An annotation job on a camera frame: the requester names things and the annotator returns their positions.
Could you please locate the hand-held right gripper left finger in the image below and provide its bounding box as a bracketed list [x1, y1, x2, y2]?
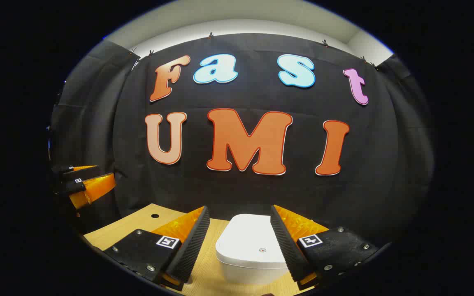
[103, 206, 211, 291]

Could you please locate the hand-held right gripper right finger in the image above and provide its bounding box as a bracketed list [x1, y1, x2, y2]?
[270, 204, 381, 291]

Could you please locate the white desktop garbage bin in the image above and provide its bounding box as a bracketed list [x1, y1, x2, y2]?
[215, 214, 293, 285]

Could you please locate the light wooden desktop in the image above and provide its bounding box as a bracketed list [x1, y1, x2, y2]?
[83, 203, 316, 296]

